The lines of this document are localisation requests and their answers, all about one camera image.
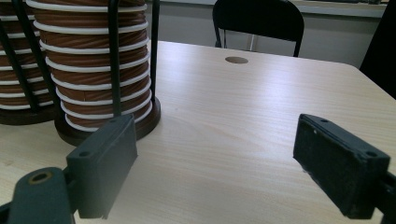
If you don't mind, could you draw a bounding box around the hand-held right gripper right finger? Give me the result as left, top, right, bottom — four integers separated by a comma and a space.
292, 113, 392, 220

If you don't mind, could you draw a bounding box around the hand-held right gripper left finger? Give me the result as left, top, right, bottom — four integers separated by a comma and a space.
65, 114, 139, 220

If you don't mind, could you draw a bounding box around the stack of brown paper cups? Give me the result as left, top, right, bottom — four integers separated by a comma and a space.
0, 0, 54, 112
25, 0, 154, 133

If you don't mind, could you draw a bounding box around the black chair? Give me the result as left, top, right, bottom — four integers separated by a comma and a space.
212, 0, 305, 58

